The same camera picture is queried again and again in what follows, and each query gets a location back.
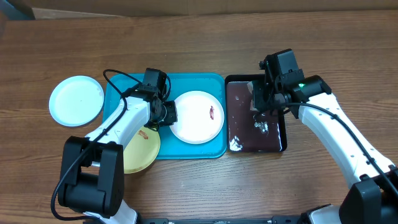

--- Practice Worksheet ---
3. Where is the green scrub sponge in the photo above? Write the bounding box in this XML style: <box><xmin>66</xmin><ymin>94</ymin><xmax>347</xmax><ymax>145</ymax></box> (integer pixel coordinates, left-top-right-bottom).
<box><xmin>247</xmin><ymin>80</ymin><xmax>267</xmax><ymax>111</ymax></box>

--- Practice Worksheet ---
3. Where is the pink plate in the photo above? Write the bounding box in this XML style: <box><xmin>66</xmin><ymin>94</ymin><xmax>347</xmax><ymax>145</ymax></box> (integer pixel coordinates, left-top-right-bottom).
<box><xmin>170</xmin><ymin>91</ymin><xmax>224</xmax><ymax>144</ymax></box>

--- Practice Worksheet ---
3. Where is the yellow plate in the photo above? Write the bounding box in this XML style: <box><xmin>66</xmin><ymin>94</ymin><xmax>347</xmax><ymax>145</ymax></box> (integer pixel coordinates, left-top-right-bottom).
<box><xmin>123</xmin><ymin>127</ymin><xmax>160</xmax><ymax>174</ymax></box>

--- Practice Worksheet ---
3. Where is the light blue plate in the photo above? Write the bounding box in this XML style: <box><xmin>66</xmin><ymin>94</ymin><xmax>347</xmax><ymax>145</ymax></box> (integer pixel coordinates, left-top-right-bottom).
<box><xmin>49</xmin><ymin>75</ymin><xmax>104</xmax><ymax>127</ymax></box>

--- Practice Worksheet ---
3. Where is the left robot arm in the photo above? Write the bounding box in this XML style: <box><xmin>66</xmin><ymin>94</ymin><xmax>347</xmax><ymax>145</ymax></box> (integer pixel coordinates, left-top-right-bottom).
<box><xmin>50</xmin><ymin>90</ymin><xmax>177</xmax><ymax>222</ymax></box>

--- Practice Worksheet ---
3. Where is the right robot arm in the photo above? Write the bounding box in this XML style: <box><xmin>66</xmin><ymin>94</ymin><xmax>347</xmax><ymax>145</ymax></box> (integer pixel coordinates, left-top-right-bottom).
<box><xmin>249</xmin><ymin>72</ymin><xmax>397</xmax><ymax>224</ymax></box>

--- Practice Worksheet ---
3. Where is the teal plastic tray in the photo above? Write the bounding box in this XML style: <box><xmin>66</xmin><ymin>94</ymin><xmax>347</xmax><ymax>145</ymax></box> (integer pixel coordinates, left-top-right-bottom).
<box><xmin>103</xmin><ymin>73</ymin><xmax>228</xmax><ymax>159</ymax></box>

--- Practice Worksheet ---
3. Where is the black water basin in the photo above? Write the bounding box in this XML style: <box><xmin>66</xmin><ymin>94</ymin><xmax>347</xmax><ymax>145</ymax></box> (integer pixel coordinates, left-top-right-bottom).
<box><xmin>225</xmin><ymin>75</ymin><xmax>287</xmax><ymax>153</ymax></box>

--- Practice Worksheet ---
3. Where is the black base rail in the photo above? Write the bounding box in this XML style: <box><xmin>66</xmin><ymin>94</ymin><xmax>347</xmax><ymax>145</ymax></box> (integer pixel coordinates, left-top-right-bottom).
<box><xmin>133</xmin><ymin>215</ymin><xmax>303</xmax><ymax>224</ymax></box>

